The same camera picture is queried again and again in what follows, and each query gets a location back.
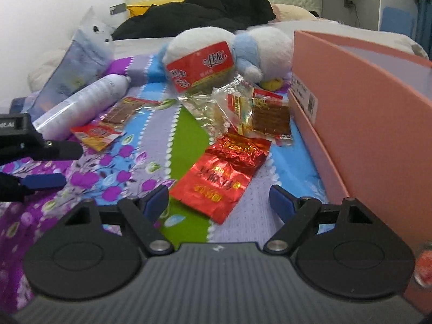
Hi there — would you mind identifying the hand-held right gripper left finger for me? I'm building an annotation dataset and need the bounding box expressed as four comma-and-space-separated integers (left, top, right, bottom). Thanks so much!
62, 185, 174, 256

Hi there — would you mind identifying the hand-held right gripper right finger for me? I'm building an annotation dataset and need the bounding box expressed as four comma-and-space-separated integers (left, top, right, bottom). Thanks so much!
263, 184, 374, 254

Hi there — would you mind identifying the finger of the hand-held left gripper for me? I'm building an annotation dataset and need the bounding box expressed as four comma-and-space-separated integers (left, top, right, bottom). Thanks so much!
0, 172, 67, 203
33, 140, 84, 161

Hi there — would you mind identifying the red foil snack packet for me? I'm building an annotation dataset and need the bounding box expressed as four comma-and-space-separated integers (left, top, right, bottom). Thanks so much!
169, 131, 272, 225

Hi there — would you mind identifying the pink cardboard box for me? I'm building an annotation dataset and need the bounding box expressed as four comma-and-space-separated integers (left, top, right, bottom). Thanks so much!
288, 30, 432, 314

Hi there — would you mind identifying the orange red snack packet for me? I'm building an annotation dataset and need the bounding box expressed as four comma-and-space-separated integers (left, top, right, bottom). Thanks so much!
70, 123, 124, 152

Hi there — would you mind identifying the white spray bottle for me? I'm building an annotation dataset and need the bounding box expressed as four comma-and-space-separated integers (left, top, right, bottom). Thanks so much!
32, 74, 132, 140

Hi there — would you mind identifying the floral purple bedsheet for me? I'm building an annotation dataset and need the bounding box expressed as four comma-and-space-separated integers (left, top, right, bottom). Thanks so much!
0, 54, 329, 314

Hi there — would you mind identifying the brown strip snack packet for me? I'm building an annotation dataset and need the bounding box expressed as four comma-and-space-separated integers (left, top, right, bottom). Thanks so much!
99, 96, 163, 125

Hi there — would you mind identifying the spicy strip snack packet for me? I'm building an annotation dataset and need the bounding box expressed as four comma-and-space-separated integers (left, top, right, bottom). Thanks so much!
251, 89, 292, 147

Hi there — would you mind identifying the clear blue plastic bag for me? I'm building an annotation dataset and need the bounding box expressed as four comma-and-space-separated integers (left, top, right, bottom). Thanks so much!
34, 6, 117, 112

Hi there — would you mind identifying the clear crumpled wrapper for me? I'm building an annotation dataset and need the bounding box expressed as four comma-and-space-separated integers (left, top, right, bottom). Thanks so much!
177, 88, 237, 136

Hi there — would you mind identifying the clear gold-print snack packet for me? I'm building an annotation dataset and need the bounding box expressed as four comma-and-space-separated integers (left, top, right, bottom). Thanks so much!
212, 74, 257, 136

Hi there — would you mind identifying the grey long pillow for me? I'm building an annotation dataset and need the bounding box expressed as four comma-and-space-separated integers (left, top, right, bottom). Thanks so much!
27, 18, 429, 92

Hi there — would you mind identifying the red label snack packet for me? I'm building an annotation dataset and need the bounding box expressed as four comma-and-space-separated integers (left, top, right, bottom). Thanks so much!
165, 40, 235, 93

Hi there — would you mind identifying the white and blue plush toy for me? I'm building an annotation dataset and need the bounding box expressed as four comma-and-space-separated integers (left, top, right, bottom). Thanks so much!
158, 25, 294, 92

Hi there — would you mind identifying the red blurry object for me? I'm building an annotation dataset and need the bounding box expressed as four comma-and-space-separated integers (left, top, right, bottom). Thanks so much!
415, 241, 432, 287

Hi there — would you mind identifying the yellow pillow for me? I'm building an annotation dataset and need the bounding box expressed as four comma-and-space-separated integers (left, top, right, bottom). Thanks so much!
126, 4, 152, 18

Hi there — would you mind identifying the beige pink pillow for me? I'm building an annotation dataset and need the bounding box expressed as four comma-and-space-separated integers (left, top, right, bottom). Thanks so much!
272, 3, 318, 22

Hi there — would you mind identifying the black clothing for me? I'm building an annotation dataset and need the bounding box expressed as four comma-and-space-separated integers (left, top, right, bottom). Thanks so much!
111, 0, 277, 40

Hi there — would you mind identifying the blue board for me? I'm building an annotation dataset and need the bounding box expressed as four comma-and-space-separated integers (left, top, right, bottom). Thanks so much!
378, 6, 416, 39

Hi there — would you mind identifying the blue curtain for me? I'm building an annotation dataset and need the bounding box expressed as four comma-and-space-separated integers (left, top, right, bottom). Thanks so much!
415, 0, 432, 51

